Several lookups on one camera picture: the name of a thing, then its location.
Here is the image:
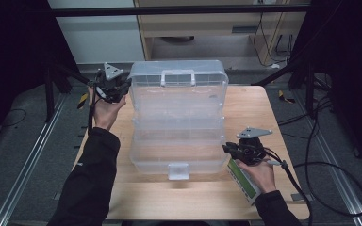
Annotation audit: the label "black metal stand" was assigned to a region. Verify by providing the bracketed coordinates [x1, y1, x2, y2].
[41, 58, 107, 124]
[250, 56, 332, 121]

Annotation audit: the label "left hand-held gripper black cable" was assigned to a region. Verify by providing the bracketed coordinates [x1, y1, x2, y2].
[87, 79, 104, 134]

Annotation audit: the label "right hand-held gripper black cable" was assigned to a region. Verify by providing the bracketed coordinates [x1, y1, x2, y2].
[261, 146, 315, 226]

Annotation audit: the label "aluminium floor rail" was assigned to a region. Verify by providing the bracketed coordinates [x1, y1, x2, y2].
[0, 93, 68, 226]
[291, 89, 362, 226]

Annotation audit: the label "black floor cable bundle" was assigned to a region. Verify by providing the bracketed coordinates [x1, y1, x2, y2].
[277, 93, 334, 164]

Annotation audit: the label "person's right hand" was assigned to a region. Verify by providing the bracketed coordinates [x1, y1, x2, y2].
[234, 156, 278, 195]

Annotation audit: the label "black horizontal frame bar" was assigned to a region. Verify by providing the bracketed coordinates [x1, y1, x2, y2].
[51, 4, 311, 18]

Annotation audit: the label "grey metal bracket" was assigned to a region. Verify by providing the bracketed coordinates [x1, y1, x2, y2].
[290, 192, 314, 202]

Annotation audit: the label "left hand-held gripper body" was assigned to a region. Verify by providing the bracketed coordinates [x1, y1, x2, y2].
[88, 61, 130, 105]

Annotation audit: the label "thin black floor cable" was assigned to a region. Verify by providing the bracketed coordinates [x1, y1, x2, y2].
[0, 107, 28, 128]

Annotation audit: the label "yellow black tape marker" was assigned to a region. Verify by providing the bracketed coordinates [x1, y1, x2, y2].
[76, 92, 90, 111]
[277, 89, 297, 105]

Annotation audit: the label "dark curtain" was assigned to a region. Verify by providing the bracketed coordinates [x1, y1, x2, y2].
[0, 0, 79, 152]
[290, 0, 362, 177]

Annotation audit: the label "green and white carton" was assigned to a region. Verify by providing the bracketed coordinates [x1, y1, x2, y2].
[225, 157, 263, 205]

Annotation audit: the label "clear plastic tiered storage box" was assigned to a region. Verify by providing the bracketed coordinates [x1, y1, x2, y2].
[126, 58, 231, 182]

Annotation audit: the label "person's left hand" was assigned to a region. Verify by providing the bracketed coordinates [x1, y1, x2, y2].
[88, 86, 127, 133]

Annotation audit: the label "hand-held gripper black cable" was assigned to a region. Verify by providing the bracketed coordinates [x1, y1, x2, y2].
[87, 79, 104, 134]
[261, 146, 315, 226]

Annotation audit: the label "light wooden desk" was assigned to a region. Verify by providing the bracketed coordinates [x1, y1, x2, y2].
[133, 0, 311, 69]

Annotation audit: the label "black cables under desk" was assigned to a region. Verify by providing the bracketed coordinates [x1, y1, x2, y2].
[252, 11, 294, 68]

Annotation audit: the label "white cabinet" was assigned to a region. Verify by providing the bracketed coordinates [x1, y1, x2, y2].
[47, 0, 147, 65]

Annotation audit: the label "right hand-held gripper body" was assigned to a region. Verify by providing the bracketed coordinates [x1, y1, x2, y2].
[234, 126, 274, 167]

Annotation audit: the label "black looped floor cable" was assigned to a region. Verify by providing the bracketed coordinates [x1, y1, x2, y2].
[293, 160, 362, 218]

